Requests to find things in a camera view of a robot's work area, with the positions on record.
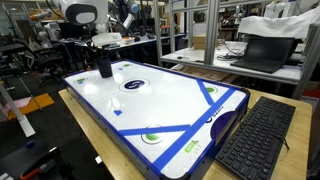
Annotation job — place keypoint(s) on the long blue tape strip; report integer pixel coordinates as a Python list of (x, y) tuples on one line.
[(196, 128)]

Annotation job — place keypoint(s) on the orange floor mat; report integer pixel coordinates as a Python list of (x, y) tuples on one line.
[(36, 103)]

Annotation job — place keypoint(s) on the black computer keyboard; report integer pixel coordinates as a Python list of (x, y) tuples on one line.
[(258, 140)]

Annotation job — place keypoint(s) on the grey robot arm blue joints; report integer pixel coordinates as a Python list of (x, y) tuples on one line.
[(127, 21)]

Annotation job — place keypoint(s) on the pink paper sheet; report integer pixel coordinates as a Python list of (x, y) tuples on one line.
[(21, 102)]

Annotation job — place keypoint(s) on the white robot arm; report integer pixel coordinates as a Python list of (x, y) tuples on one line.
[(100, 6)]

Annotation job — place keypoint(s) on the small blue object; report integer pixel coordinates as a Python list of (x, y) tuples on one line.
[(30, 144)]

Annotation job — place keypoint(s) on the aluminium frame workbench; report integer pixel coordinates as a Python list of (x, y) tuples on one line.
[(211, 33)]

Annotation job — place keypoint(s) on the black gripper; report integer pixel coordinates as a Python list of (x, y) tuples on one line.
[(100, 48)]

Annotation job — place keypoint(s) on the white bowl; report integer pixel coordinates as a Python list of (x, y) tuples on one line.
[(127, 41)]

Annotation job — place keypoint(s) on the cluttered lab table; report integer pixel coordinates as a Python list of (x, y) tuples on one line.
[(150, 40)]

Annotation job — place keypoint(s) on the white blue air hockey table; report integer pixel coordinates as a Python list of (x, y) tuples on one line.
[(156, 110)]

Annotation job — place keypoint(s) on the short blue tape strip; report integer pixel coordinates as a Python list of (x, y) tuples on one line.
[(205, 91)]

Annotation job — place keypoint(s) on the dark cup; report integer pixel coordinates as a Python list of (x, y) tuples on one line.
[(104, 69)]

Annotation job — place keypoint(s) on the black monitor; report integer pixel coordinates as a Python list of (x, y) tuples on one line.
[(71, 31)]

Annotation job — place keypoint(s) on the white metal beam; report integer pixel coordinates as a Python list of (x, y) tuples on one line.
[(16, 116)]

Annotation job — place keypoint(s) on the small cardboard box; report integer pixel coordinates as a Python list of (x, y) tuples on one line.
[(200, 42)]

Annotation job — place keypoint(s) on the black office chair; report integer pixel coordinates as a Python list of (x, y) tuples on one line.
[(43, 60)]

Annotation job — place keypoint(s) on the black laptop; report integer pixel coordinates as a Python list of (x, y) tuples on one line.
[(263, 55)]

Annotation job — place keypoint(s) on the blue tape strip crossing circle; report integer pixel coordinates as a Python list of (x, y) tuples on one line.
[(153, 130)]

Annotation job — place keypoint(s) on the white cloth cover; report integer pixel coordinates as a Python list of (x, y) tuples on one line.
[(280, 25)]

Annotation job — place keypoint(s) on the small blue tape piece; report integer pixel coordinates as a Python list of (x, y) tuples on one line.
[(117, 112)]

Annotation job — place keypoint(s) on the small white tag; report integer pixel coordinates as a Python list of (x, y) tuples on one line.
[(98, 159)]

